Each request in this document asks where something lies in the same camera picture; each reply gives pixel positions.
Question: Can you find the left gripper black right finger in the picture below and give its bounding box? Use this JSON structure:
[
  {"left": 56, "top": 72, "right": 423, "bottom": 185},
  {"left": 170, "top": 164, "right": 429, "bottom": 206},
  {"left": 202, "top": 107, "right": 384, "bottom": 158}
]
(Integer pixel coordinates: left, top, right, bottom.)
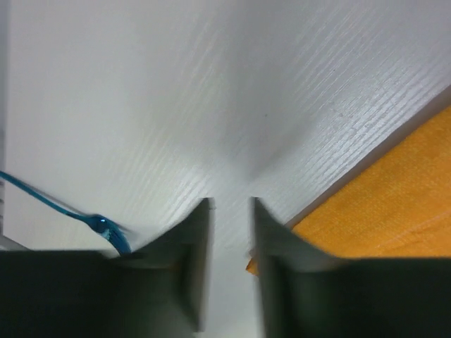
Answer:
[{"left": 252, "top": 198, "right": 450, "bottom": 337}]

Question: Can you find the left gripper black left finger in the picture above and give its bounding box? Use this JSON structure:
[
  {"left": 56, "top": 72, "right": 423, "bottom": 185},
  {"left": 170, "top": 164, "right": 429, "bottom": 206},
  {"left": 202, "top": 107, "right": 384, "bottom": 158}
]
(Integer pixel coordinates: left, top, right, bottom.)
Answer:
[{"left": 1, "top": 198, "right": 213, "bottom": 337}]

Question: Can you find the blue metal fork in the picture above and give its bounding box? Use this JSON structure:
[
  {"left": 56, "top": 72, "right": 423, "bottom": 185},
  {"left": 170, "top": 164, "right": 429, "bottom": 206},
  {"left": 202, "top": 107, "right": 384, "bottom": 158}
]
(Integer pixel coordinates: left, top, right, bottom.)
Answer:
[{"left": 1, "top": 171, "right": 132, "bottom": 256}]

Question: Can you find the orange cartoon mouse placemat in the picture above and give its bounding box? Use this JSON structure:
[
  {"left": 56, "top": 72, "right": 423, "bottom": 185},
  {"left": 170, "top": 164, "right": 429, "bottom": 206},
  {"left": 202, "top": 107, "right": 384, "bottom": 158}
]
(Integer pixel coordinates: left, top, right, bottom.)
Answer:
[{"left": 245, "top": 105, "right": 451, "bottom": 276}]

